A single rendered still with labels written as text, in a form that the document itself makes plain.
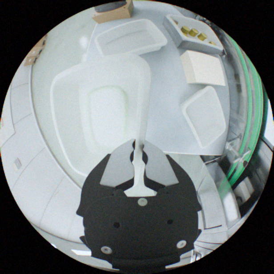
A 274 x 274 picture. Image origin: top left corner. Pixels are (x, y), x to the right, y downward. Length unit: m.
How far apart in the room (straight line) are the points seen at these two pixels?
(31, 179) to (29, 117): 1.78
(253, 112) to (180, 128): 0.42
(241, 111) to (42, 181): 3.63
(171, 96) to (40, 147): 3.22
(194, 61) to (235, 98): 0.30
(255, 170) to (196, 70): 0.73
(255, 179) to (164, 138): 0.77
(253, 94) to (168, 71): 0.42
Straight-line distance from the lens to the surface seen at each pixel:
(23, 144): 3.13
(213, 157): 0.71
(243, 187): 0.85
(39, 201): 3.33
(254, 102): 0.51
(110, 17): 0.58
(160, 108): 0.35
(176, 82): 0.37
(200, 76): 0.34
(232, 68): 0.54
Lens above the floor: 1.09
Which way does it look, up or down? 61 degrees down
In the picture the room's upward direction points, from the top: 168 degrees counter-clockwise
